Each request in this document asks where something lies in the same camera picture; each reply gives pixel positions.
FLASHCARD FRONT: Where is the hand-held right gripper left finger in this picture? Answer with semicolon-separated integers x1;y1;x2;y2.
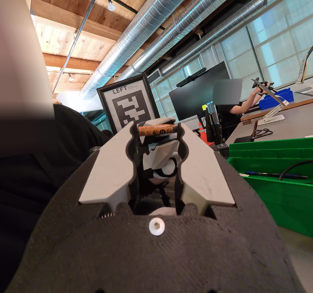
79;121;140;213

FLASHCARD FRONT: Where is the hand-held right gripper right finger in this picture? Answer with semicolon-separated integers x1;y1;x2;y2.
174;122;236;216

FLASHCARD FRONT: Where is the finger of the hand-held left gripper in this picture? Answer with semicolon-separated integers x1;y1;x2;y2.
140;117;177;127
142;139;180;170

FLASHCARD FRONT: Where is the orange battery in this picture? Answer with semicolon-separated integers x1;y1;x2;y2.
137;124;179;137

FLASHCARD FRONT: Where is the blue pen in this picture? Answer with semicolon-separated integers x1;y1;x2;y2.
245;171;309;179

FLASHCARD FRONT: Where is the green plastic bin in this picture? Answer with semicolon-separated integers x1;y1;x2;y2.
226;137;313;238

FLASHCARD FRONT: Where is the person's left forearm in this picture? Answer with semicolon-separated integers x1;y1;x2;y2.
0;103;113;225

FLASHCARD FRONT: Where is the person's left hand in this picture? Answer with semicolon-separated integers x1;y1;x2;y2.
153;158;178;179

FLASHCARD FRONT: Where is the small black device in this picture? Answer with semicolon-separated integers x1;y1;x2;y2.
217;143;230;159

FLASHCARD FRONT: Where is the orange traffic cone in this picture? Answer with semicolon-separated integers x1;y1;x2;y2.
197;121;215;146

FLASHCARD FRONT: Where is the large black television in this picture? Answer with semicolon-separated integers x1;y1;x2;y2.
169;61;232;122

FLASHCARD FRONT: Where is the black webcam bar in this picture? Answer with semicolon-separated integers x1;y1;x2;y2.
176;66;207;88

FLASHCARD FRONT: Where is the tilted board on white stand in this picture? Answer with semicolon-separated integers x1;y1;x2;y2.
251;78;287;126
295;44;313;85

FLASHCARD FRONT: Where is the blue plastic bin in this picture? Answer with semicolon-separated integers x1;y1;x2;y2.
259;87;294;110

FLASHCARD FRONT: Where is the wooden topped desk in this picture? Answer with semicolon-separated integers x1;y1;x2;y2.
240;98;313;122

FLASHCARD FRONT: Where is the spiral silver duct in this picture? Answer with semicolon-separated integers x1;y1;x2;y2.
79;0;205;100
115;0;253;83
161;0;268;77

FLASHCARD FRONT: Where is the black cord loop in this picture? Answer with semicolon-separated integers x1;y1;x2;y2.
279;159;313;181

